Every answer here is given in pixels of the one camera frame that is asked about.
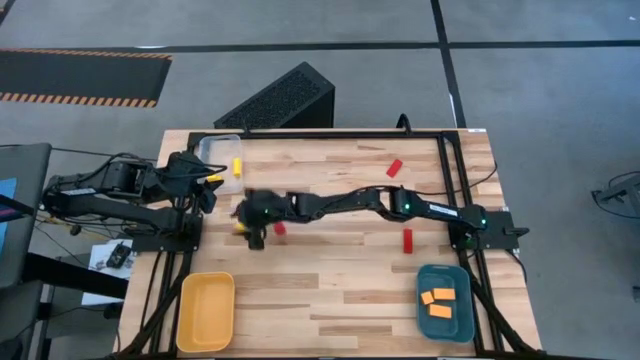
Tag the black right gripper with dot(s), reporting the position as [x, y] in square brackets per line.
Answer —
[260, 207]

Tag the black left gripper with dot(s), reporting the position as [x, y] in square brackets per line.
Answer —
[187, 170]

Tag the yellow cube block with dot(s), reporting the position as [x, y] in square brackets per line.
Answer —
[215, 178]

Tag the red cube block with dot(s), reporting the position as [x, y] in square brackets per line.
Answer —
[280, 228]

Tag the yellow arch block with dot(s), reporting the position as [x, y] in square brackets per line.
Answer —
[237, 167]

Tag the red long block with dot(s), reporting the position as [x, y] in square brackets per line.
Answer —
[408, 240]

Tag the small orange square block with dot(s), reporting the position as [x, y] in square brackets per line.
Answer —
[427, 298]

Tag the orange rectangular block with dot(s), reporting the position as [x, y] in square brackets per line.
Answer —
[440, 311]
[444, 294]

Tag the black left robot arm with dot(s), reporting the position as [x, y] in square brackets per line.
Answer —
[125, 210]

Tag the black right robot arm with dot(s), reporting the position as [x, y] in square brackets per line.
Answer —
[350, 200]

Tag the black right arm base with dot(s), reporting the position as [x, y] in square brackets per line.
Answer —
[500, 227]

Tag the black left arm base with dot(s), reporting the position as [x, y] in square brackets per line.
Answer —
[165, 243]

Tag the yellow triangle block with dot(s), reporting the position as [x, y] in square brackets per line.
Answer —
[240, 228]

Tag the clear plastic bin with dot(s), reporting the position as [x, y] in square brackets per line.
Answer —
[222, 150]

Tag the yellow plastic bin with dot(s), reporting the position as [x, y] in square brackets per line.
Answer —
[206, 311]

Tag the black computer tower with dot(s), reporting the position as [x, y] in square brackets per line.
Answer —
[280, 102]

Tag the black handheld device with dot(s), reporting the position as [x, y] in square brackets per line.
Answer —
[117, 255]

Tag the red triangle block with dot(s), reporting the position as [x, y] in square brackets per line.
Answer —
[394, 168]

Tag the white paper sheet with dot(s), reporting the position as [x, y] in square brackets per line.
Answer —
[100, 295]

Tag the black hazard-striped floor mat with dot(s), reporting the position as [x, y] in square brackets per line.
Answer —
[80, 77]

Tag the teal plastic bin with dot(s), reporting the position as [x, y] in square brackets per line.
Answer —
[457, 330]

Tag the grey stand leg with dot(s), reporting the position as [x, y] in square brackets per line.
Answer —
[622, 192]

